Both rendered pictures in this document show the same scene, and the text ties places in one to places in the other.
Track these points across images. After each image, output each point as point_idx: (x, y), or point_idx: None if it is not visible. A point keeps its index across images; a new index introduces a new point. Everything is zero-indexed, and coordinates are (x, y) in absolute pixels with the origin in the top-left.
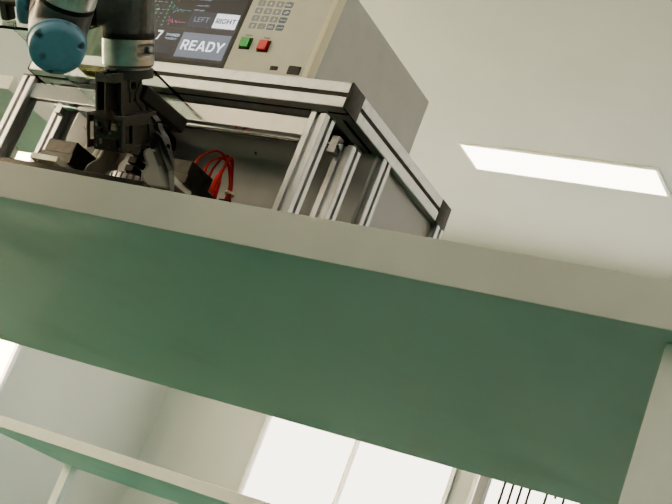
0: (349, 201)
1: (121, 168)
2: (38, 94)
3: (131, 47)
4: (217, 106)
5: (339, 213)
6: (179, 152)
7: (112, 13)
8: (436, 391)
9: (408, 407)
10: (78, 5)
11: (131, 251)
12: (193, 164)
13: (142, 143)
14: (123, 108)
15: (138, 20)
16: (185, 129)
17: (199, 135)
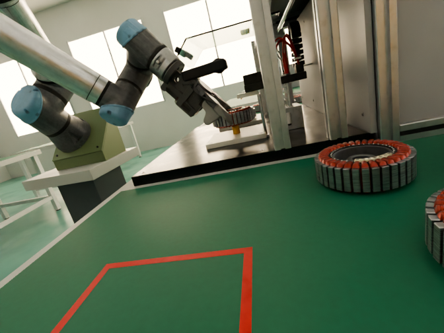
0: (359, 0)
1: (302, 48)
2: (254, 49)
3: (152, 69)
4: None
5: (357, 18)
6: (307, 26)
7: (138, 62)
8: None
9: None
10: (92, 99)
11: None
12: (244, 77)
13: (200, 101)
14: (179, 95)
15: (141, 55)
16: (304, 9)
17: (307, 8)
